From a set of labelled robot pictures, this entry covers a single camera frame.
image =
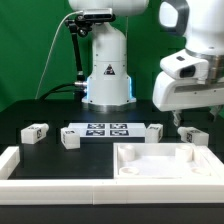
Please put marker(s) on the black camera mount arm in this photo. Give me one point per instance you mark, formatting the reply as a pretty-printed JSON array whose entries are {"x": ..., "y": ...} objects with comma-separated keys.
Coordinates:
[{"x": 77, "y": 50}]

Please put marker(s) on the white square tabletop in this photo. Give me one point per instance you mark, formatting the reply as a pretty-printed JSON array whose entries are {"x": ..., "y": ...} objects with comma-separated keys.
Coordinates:
[{"x": 161, "y": 161}]

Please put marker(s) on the white marker tag plate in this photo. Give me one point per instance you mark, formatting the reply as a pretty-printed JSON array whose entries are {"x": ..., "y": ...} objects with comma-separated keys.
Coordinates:
[{"x": 109, "y": 129}]

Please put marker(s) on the grey camera on mount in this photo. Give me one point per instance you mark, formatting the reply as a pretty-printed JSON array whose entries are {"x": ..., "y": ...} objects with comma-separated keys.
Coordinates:
[{"x": 98, "y": 14}]

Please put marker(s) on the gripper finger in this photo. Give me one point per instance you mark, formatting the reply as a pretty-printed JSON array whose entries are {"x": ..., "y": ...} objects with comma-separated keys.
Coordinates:
[
  {"x": 176, "y": 117},
  {"x": 215, "y": 111}
]

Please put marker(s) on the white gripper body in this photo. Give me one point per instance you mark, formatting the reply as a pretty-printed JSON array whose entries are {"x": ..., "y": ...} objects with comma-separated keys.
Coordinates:
[{"x": 170, "y": 94}]

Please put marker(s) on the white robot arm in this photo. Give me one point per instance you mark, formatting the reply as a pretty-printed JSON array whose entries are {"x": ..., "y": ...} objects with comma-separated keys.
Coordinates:
[{"x": 200, "y": 22}]

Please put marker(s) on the white U-shaped fence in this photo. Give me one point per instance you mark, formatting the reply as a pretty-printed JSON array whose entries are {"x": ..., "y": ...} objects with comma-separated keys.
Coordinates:
[{"x": 109, "y": 191}]

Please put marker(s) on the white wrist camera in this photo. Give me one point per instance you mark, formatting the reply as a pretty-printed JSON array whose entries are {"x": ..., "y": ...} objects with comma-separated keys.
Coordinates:
[{"x": 181, "y": 65}]

